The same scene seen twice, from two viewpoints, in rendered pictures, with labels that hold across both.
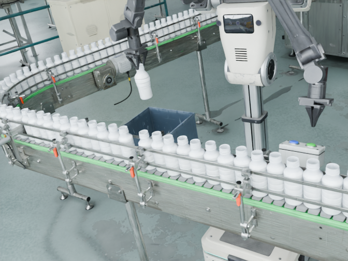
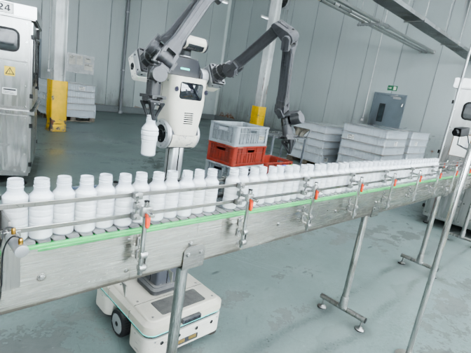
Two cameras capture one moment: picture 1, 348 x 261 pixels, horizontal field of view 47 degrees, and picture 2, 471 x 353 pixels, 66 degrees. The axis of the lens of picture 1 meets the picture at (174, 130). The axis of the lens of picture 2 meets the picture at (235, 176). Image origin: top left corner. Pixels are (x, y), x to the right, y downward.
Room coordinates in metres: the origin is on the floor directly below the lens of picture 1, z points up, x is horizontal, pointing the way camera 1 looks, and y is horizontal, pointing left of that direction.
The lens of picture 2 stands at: (1.25, 1.53, 1.46)
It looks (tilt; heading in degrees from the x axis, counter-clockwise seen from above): 13 degrees down; 276
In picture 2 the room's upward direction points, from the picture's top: 9 degrees clockwise
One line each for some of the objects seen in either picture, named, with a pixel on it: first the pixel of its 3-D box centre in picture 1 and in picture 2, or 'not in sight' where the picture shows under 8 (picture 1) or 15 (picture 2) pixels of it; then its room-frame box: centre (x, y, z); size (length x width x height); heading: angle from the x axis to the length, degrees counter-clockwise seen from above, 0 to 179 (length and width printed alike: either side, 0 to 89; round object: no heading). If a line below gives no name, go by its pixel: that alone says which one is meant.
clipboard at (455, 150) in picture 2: not in sight; (460, 144); (-1.20, -3.80, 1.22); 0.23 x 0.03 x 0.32; 141
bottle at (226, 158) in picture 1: (227, 166); (286, 183); (1.18, -0.16, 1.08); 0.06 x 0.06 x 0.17
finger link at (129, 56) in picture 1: (136, 59); (153, 108); (1.77, 0.10, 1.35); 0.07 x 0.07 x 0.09; 52
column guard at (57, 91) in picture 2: not in sight; (56, 105); (6.21, -6.04, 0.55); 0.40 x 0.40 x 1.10; 51
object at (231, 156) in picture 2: not in sight; (237, 152); (1.70, -2.63, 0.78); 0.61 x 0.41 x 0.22; 58
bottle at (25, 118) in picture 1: (29, 124); (15, 209); (1.88, 0.71, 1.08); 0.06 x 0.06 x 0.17
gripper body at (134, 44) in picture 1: (134, 43); (153, 90); (1.77, 0.10, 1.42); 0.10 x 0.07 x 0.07; 142
